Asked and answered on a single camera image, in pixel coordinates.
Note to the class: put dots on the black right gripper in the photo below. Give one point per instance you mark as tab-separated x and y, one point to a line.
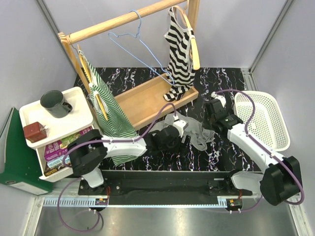
204	117

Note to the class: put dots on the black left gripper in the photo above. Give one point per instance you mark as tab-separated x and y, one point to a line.
180	148

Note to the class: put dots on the grey tank top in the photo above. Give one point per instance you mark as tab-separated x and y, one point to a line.
199	136

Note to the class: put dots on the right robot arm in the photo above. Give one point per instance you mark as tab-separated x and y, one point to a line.
280	177

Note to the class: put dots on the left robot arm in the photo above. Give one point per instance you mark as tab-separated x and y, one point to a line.
87	152

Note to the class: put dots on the black white striped tank top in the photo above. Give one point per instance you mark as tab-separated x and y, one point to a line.
179	71

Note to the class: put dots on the green white striped top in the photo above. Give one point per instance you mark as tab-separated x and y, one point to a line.
118	124

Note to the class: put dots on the wooden hanger right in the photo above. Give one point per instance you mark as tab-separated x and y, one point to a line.
193	44

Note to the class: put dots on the wooden hanger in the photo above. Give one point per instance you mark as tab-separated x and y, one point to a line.
193	44
89	76

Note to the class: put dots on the wooden hanger left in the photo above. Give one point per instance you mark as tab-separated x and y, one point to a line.
89	76

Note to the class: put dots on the wooden clothes rack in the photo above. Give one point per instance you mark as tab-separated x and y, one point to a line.
139	93

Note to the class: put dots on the white perforated plastic basket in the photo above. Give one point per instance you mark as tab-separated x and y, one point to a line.
265	118

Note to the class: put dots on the blue book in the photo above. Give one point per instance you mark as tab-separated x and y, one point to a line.
58	162

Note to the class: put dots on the purple book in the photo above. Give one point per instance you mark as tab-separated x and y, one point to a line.
59	148

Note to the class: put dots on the white bedside shelf unit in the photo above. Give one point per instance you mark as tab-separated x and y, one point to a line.
79	118

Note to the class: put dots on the dark green mug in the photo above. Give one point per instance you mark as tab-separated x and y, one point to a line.
55	103

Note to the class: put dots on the black yellow book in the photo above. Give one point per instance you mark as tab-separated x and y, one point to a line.
51	170

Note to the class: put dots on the red brown cube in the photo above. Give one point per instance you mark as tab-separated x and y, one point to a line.
35	132

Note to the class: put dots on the green binder folder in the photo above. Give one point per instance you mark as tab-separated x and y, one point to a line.
19	165

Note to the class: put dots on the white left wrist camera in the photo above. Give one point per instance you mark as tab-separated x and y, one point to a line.
180	125

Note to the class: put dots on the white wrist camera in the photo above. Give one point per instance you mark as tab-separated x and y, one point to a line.
180	125
221	98

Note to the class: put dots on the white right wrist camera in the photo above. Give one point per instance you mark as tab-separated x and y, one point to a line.
221	98

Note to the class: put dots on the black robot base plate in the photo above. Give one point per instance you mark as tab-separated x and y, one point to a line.
164	188

